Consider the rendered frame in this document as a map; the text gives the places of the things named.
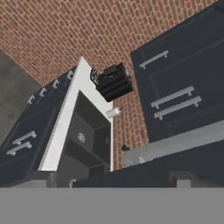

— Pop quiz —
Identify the silver bar handle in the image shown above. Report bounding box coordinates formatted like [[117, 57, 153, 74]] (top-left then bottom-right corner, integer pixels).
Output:
[[138, 49, 170, 70], [150, 85, 196, 110], [153, 95, 203, 121]]

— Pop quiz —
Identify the black wire stand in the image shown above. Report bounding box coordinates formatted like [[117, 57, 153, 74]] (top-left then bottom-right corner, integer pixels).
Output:
[[89, 66, 102, 88]]

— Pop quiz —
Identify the black toaster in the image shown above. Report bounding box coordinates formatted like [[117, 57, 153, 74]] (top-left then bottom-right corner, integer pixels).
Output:
[[95, 62, 134, 103]]

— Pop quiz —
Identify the dark cupboard door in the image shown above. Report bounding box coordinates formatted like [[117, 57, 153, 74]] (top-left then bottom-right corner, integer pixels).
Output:
[[148, 38, 224, 116], [144, 87, 224, 144]]

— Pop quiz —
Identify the dark base cupboard run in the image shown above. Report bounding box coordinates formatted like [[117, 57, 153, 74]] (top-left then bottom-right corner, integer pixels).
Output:
[[0, 66, 78, 186]]

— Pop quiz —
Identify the long silver cupboard handle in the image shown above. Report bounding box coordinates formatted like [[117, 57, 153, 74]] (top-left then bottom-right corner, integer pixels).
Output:
[[11, 130, 38, 146], [5, 141, 32, 157]]

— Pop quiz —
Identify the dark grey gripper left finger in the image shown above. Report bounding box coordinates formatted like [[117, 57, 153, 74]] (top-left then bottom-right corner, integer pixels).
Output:
[[17, 171, 58, 189]]

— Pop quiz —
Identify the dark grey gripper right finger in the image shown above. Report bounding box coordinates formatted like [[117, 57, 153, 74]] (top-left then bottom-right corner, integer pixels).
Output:
[[169, 170, 217, 189]]

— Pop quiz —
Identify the dark grey sink basin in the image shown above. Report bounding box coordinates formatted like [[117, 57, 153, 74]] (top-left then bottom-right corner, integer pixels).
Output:
[[55, 90, 113, 187]]

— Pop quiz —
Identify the dark cupboard drawer front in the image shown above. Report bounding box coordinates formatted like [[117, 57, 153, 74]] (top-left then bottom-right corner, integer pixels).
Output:
[[130, 0, 224, 77]]

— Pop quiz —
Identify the dark cabinet top panel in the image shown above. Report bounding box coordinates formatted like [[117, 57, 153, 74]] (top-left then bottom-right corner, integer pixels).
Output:
[[72, 139, 224, 189]]

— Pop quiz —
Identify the white cylinder roll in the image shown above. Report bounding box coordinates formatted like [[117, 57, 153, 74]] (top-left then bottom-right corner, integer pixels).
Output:
[[106, 107, 123, 119]]

